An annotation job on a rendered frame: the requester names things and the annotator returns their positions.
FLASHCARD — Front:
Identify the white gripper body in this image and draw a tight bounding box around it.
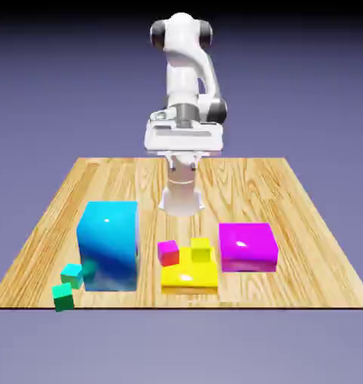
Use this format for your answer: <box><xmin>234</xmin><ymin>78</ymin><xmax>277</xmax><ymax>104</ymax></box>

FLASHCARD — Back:
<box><xmin>143</xmin><ymin>120</ymin><xmax>224</xmax><ymax>158</ymax></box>

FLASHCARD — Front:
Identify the small yellow cube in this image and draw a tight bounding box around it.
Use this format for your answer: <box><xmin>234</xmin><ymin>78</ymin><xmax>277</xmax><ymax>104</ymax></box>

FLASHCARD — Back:
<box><xmin>190</xmin><ymin>237</ymin><xmax>212</xmax><ymax>264</ymax></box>

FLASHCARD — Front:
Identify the small magenta cube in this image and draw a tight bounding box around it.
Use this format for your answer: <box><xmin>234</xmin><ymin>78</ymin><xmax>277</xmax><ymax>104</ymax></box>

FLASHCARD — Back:
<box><xmin>156</xmin><ymin>239</ymin><xmax>181</xmax><ymax>267</ymax></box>

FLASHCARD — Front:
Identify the small cyan cube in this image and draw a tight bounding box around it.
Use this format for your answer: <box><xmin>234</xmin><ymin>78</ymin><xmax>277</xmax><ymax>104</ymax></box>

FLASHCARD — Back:
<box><xmin>59</xmin><ymin>262</ymin><xmax>84</xmax><ymax>291</ymax></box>

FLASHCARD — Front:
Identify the small green cube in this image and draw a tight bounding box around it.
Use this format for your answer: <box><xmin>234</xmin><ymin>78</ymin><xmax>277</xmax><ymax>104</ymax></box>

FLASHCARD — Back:
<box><xmin>51</xmin><ymin>282</ymin><xmax>76</xmax><ymax>314</ymax></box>

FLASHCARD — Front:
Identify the large magenta box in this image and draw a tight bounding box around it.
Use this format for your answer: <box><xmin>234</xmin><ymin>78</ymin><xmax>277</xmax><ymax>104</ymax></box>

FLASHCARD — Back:
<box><xmin>217</xmin><ymin>222</ymin><xmax>280</xmax><ymax>273</ymax></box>

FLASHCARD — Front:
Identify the large cyan box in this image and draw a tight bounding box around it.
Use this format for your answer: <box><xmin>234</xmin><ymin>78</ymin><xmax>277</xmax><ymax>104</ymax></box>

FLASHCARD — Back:
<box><xmin>76</xmin><ymin>200</ymin><xmax>140</xmax><ymax>293</ymax></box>

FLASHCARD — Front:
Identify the large yellow box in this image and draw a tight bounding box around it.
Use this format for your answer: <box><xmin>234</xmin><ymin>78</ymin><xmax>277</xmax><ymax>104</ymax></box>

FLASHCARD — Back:
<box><xmin>160</xmin><ymin>246</ymin><xmax>220</xmax><ymax>296</ymax></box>

